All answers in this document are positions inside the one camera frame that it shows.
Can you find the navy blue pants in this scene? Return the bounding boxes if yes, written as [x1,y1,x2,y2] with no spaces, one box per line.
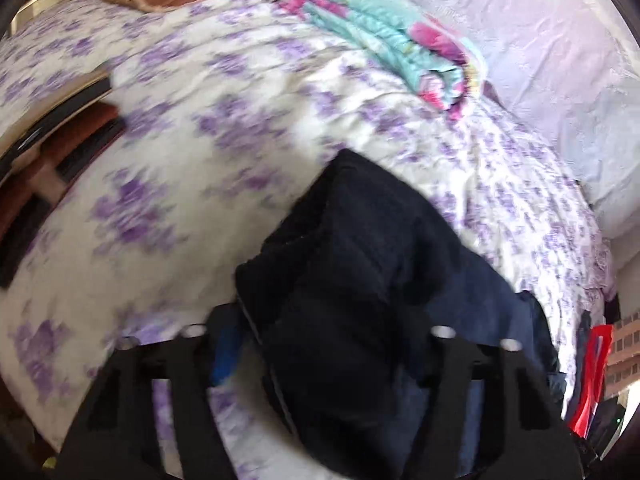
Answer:
[234,150,566,479]

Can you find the purple floral bed sheet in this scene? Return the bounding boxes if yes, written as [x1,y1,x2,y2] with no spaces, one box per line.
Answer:
[1,0,611,479]

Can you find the teal pink floral blanket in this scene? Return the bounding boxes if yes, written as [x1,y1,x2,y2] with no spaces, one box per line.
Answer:
[278,0,488,122]

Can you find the red blue white garment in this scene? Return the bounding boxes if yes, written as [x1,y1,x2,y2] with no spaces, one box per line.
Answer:
[568,324,614,438]

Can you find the lavender lace bedding pile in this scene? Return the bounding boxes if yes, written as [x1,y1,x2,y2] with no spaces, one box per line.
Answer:
[410,0,639,238]

